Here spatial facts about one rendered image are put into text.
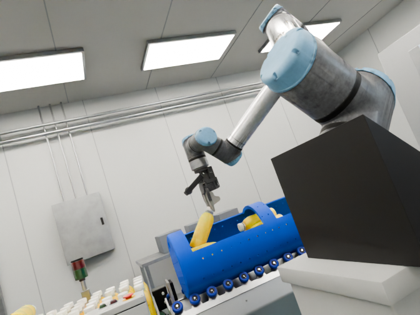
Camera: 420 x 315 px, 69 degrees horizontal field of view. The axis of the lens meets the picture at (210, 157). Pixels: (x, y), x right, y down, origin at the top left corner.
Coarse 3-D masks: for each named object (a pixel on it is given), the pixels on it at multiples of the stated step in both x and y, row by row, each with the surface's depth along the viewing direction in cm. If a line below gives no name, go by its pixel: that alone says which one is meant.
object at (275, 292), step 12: (252, 276) 140; (216, 288) 141; (264, 288) 130; (276, 288) 130; (288, 288) 131; (204, 300) 130; (228, 300) 125; (240, 300) 126; (252, 300) 127; (264, 300) 127; (276, 300) 128; (288, 300) 130; (204, 312) 122; (216, 312) 122; (228, 312) 123; (240, 312) 124; (252, 312) 124; (264, 312) 126; (276, 312) 128; (288, 312) 131; (300, 312) 133
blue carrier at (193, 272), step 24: (240, 216) 156; (264, 216) 137; (288, 216) 138; (168, 240) 136; (216, 240) 155; (240, 240) 130; (264, 240) 132; (288, 240) 136; (192, 264) 123; (216, 264) 125; (240, 264) 129; (264, 264) 138; (192, 288) 123
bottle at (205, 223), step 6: (204, 216) 141; (210, 216) 141; (198, 222) 141; (204, 222) 140; (210, 222) 140; (198, 228) 139; (204, 228) 139; (210, 228) 141; (198, 234) 138; (204, 234) 138; (192, 240) 138; (198, 240) 137; (204, 240) 138; (192, 246) 137
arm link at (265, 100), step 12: (264, 96) 131; (276, 96) 131; (252, 108) 134; (264, 108) 132; (240, 120) 138; (252, 120) 134; (240, 132) 136; (252, 132) 137; (228, 144) 138; (240, 144) 138; (216, 156) 140; (228, 156) 139; (240, 156) 140
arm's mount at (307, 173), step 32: (352, 128) 54; (384, 128) 52; (288, 160) 73; (320, 160) 63; (352, 160) 55; (384, 160) 50; (416, 160) 52; (288, 192) 76; (320, 192) 65; (352, 192) 57; (384, 192) 51; (416, 192) 51; (320, 224) 68; (352, 224) 60; (384, 224) 53; (416, 224) 49; (320, 256) 71; (352, 256) 62; (384, 256) 55; (416, 256) 49
